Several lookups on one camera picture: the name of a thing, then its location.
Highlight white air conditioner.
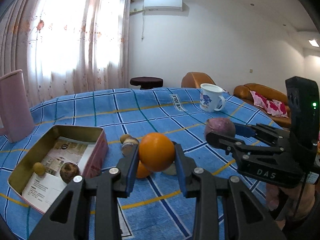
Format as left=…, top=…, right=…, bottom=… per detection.
left=143, top=0, right=183, bottom=12

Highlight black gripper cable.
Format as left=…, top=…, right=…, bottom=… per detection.
left=293, top=171, right=307, bottom=222

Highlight pink plastic pitcher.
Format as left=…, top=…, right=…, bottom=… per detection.
left=0, top=69, right=35, bottom=144

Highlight blue checked tablecloth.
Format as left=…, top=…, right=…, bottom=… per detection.
left=0, top=87, right=291, bottom=240

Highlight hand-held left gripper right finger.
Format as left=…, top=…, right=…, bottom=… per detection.
left=174, top=143, right=286, bottom=240

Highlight pink rectangular tin box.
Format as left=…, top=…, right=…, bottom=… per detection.
left=7, top=124, right=109, bottom=214

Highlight person's right forearm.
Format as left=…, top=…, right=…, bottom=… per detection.
left=266, top=180, right=317, bottom=231

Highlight white mug with blue print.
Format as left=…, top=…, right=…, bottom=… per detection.
left=199, top=83, right=226, bottom=113

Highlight orange leather sofa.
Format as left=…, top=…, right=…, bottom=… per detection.
left=233, top=83, right=292, bottom=128

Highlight large orange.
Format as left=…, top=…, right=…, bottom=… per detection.
left=138, top=133, right=176, bottom=173

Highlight dark round stool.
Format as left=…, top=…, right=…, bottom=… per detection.
left=130, top=77, right=164, bottom=90

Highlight pink floral pillow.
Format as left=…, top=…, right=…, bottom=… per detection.
left=250, top=90, right=291, bottom=118

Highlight brown purple fruit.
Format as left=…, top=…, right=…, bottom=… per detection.
left=121, top=137, right=139, bottom=158

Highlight orange leather armchair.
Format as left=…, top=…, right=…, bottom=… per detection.
left=181, top=72, right=217, bottom=89

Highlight small yellow round fruit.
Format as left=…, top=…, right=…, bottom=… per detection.
left=33, top=162, right=46, bottom=176

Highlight printed paper leaflet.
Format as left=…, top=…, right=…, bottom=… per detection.
left=22, top=136, right=97, bottom=212

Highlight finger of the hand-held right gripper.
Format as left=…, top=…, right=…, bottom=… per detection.
left=206, top=132, right=288, bottom=166
left=234, top=123, right=291, bottom=145

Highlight purple round fruit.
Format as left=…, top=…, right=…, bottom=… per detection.
left=204, top=117, right=236, bottom=145

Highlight white tablecloth label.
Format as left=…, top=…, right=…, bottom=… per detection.
left=170, top=94, right=188, bottom=112

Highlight pale beige fruit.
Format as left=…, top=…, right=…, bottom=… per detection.
left=164, top=164, right=177, bottom=176

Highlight small orange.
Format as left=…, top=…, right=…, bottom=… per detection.
left=136, top=161, right=152, bottom=179

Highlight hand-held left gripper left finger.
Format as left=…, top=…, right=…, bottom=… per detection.
left=29, top=144, right=140, bottom=240

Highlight brown wrinkled passion fruit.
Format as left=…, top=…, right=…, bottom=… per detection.
left=60, top=162, right=81, bottom=184

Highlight pink floral curtain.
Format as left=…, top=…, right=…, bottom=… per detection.
left=0, top=0, right=135, bottom=108

